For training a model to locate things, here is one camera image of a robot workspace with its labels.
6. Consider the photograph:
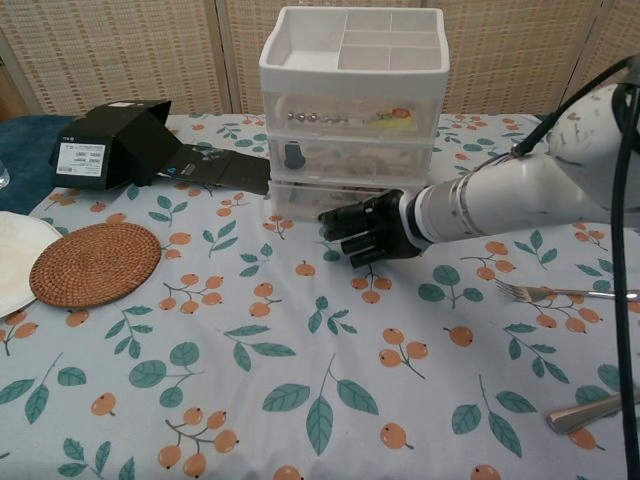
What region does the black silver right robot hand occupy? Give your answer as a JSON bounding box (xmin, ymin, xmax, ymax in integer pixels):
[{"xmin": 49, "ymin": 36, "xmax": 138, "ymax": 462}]
[{"xmin": 317, "ymin": 188, "xmax": 427, "ymax": 270}]

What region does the clear plastic bottom drawer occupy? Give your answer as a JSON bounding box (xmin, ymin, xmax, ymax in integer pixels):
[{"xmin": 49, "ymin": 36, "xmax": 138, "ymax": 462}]
[{"xmin": 268, "ymin": 180, "xmax": 427, "ymax": 222}]

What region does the clear plastic drawer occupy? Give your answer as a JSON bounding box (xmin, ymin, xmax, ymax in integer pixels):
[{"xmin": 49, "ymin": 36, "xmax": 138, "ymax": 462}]
[
  {"xmin": 276, "ymin": 139, "xmax": 432, "ymax": 180},
  {"xmin": 272, "ymin": 92, "xmax": 435, "ymax": 134},
  {"xmin": 268, "ymin": 180, "xmax": 427, "ymax": 222}
]

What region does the clear plastic middle drawer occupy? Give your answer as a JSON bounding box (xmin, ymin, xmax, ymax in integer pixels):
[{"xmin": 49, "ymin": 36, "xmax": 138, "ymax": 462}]
[{"xmin": 276, "ymin": 139, "xmax": 432, "ymax": 180}]

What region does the clear plastic top drawer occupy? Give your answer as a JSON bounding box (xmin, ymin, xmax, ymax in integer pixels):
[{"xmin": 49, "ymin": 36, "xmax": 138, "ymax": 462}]
[{"xmin": 272, "ymin": 92, "xmax": 435, "ymax": 134}]

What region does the white plastic drawer organizer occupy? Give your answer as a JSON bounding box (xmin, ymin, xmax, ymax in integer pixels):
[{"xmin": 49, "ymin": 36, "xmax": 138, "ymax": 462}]
[{"xmin": 258, "ymin": 5, "xmax": 452, "ymax": 222}]

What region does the black cardboard box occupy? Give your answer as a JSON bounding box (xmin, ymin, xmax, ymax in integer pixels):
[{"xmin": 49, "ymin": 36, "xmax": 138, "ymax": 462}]
[{"xmin": 49, "ymin": 98, "xmax": 274, "ymax": 195}]

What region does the colourful printed card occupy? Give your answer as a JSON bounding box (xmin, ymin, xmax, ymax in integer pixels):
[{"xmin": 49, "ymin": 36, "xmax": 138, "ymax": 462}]
[{"xmin": 372, "ymin": 106, "xmax": 417, "ymax": 130}]

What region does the dark grey rubber cap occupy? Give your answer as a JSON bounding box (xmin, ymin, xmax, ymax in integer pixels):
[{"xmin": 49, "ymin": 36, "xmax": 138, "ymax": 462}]
[{"xmin": 283, "ymin": 141, "xmax": 308, "ymax": 172}]

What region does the floral leaf fruit tablecloth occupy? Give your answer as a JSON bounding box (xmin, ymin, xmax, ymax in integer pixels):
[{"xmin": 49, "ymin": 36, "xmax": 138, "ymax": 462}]
[{"xmin": 0, "ymin": 112, "xmax": 640, "ymax": 480}]

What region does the silver metal fork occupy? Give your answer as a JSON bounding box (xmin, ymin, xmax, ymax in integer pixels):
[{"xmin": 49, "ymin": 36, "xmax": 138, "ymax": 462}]
[{"xmin": 494, "ymin": 278, "xmax": 640, "ymax": 305}]

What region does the round woven rattan coaster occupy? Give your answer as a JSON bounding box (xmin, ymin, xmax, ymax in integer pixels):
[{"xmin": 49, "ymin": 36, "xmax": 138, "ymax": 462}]
[{"xmin": 28, "ymin": 222, "xmax": 163, "ymax": 309}]

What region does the woven bamboo folding screen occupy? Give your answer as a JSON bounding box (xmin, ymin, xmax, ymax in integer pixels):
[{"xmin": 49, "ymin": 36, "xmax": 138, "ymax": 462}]
[{"xmin": 0, "ymin": 0, "xmax": 640, "ymax": 124}]

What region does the white round plate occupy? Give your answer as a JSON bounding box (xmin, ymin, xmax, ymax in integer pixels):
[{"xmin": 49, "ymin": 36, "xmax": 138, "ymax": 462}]
[{"xmin": 0, "ymin": 210, "xmax": 65, "ymax": 320}]

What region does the string of metal beads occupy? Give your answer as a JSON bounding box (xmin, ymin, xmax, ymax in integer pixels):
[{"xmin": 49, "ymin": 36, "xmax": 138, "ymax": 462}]
[{"xmin": 285, "ymin": 111, "xmax": 352, "ymax": 127}]

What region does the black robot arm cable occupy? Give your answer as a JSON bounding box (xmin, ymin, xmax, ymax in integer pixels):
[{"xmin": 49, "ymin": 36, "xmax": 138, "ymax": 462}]
[{"xmin": 509, "ymin": 54, "xmax": 640, "ymax": 480}]

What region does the silver knife handle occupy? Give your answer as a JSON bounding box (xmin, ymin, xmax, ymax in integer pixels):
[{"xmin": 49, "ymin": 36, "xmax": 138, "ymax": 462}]
[{"xmin": 546, "ymin": 388, "xmax": 640, "ymax": 435}]

